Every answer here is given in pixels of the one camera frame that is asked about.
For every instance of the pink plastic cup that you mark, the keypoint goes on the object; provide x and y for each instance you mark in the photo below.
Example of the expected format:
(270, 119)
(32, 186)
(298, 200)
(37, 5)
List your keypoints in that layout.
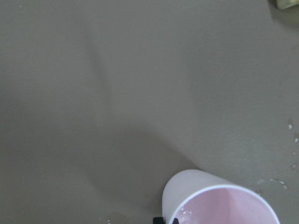
(196, 197)

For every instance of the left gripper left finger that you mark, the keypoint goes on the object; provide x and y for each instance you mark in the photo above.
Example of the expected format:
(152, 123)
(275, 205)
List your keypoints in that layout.
(158, 220)

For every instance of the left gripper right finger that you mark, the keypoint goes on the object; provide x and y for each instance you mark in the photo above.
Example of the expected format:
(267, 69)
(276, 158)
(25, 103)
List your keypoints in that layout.
(175, 221)

